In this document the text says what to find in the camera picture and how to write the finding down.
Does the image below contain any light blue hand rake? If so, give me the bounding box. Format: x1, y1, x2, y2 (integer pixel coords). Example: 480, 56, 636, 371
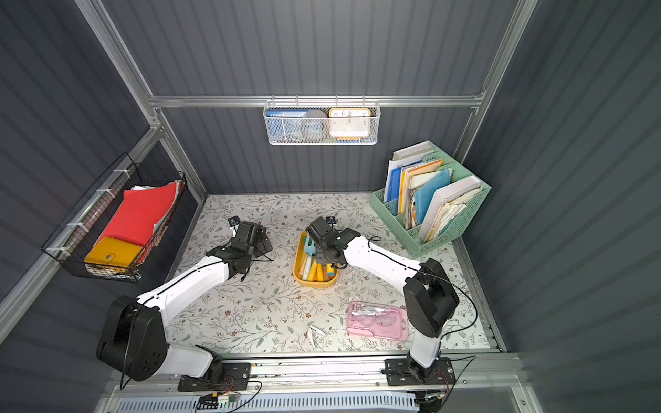
302, 235, 316, 280

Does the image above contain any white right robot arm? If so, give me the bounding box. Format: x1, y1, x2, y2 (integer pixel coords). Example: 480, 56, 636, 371
306, 218, 460, 373

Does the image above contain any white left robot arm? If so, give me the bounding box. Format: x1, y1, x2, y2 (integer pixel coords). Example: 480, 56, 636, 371
96, 217, 272, 385

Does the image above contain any yellow plastic storage box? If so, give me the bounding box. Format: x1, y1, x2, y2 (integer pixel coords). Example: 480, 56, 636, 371
292, 232, 339, 288

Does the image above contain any blue box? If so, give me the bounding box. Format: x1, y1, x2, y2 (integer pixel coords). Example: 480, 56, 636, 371
264, 108, 307, 145

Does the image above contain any green plastic file organizer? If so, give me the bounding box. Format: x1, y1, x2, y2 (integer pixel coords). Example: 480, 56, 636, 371
371, 141, 491, 257

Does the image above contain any stack of magazines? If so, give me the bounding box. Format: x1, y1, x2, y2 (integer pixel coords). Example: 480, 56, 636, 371
404, 171, 439, 230

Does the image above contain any blue folder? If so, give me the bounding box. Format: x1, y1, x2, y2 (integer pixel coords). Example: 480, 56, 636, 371
384, 163, 418, 202

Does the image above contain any pink plastic pencil case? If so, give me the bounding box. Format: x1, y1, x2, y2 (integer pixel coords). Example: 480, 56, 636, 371
347, 301, 409, 342

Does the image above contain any orange yellow book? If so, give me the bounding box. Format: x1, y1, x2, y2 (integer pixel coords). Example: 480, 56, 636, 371
397, 157, 445, 215

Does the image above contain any teal folder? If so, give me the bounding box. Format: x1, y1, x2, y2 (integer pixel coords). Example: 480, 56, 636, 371
413, 168, 454, 225

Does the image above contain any white binder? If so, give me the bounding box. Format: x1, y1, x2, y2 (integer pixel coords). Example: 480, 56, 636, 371
418, 176, 481, 242

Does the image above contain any red folder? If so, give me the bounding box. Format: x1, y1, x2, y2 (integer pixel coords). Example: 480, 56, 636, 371
99, 181, 181, 246

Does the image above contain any grey tape roll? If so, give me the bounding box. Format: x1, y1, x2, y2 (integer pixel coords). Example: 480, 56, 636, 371
301, 109, 328, 142

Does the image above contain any yellow white clock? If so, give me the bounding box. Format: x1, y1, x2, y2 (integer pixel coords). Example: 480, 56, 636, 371
328, 108, 372, 139

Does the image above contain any yellow case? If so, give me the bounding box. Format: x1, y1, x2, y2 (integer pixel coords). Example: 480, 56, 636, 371
84, 237, 142, 268

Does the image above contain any white wire wall basket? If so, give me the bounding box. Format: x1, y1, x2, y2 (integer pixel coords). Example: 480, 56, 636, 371
263, 99, 381, 146

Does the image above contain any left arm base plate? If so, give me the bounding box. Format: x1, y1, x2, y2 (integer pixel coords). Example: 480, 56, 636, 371
177, 362, 252, 392

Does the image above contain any black wire wall basket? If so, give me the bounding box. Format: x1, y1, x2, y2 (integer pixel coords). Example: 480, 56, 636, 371
42, 155, 187, 282

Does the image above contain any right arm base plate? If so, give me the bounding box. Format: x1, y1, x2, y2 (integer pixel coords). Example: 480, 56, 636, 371
381, 357, 456, 387

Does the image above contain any white vented rail cover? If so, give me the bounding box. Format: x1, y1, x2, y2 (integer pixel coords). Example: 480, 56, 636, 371
111, 392, 419, 412

